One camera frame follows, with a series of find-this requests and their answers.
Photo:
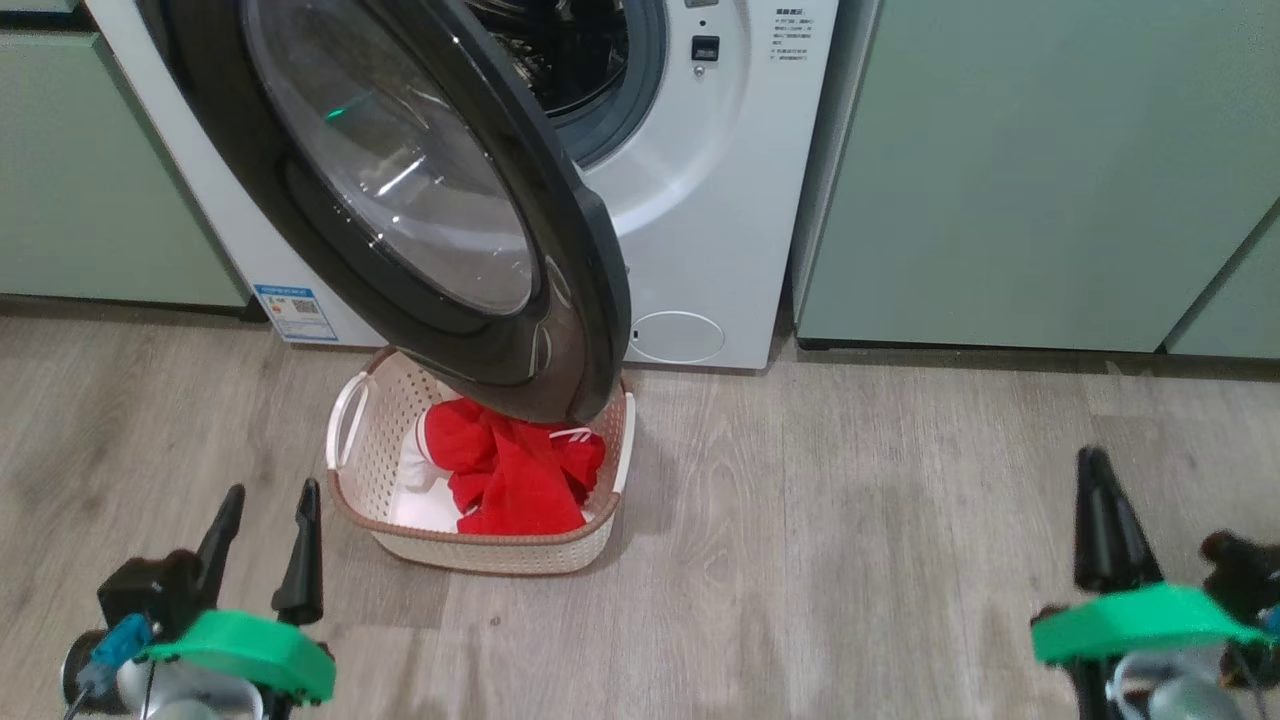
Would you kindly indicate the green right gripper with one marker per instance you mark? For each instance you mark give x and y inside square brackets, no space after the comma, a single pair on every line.
[1150,620]

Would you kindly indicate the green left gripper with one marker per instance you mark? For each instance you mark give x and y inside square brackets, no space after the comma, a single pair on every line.
[260,650]

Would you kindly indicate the red garment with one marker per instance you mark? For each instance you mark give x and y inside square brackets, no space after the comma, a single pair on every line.
[510,480]

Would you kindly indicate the black round washer door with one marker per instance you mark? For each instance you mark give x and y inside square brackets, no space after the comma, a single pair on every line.
[560,260]

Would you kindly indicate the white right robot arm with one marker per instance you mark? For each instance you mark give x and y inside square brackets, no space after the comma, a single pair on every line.
[1180,695]

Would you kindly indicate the cream perforated laundry basket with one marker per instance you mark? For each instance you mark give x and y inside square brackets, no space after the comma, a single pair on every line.
[380,430]

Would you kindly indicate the white front-load washing machine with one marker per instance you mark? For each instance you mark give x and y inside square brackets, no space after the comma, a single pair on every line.
[720,200]

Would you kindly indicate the blue energy label sticker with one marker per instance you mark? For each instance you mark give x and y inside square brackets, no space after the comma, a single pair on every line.
[295,313]

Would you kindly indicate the wide green cabinet panel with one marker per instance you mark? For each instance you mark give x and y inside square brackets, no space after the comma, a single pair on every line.
[1020,170]

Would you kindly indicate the plain green cabinet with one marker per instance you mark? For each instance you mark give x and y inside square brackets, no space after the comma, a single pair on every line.
[90,180]

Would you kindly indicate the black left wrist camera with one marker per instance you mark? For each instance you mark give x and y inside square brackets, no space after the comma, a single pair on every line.
[150,590]

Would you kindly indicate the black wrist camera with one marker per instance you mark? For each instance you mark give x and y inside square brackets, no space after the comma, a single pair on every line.
[1245,580]
[150,590]

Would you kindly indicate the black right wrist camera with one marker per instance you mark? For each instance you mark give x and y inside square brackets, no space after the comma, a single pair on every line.
[1245,580]

